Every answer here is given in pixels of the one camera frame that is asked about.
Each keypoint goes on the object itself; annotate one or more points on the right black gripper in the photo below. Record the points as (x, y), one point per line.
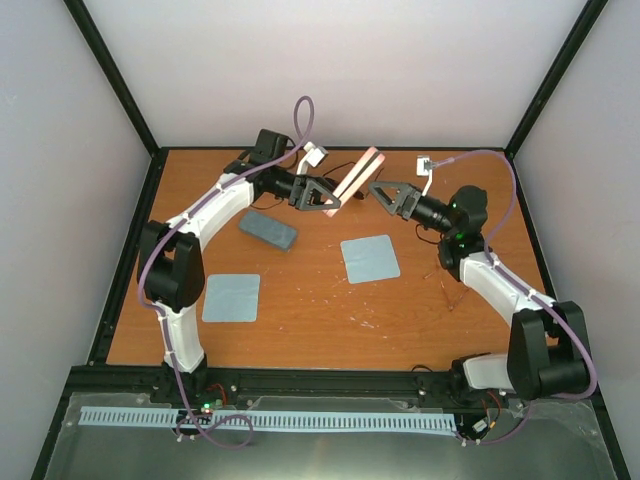
(402, 204)

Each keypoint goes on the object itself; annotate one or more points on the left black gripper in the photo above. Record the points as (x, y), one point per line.
(301, 191)

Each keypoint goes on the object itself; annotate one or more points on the pink glasses case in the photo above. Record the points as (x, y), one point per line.
(360, 173)

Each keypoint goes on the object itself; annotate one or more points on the light-blue cleaning cloth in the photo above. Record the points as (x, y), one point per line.
(231, 298)
(369, 259)

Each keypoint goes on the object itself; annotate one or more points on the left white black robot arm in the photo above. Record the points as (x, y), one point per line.
(171, 275)

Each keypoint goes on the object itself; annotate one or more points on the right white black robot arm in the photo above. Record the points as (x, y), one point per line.
(548, 352)

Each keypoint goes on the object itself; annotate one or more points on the grey-blue glasses case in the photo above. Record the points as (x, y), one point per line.
(268, 230)

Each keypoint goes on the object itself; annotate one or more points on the red-framed clear glasses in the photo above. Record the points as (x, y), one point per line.
(453, 292)

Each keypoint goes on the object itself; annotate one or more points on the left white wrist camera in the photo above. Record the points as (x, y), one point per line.
(313, 157)

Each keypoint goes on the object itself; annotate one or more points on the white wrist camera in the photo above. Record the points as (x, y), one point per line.
(425, 168)
(313, 157)

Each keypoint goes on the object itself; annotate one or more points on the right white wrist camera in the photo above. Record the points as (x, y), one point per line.
(425, 168)

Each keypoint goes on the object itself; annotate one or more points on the black cage frame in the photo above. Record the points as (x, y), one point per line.
(109, 319)

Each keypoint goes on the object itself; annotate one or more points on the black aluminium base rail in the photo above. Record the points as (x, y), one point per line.
(238, 386)

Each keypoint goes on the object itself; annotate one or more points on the light-blue slotted cable duct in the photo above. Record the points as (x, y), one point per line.
(279, 421)

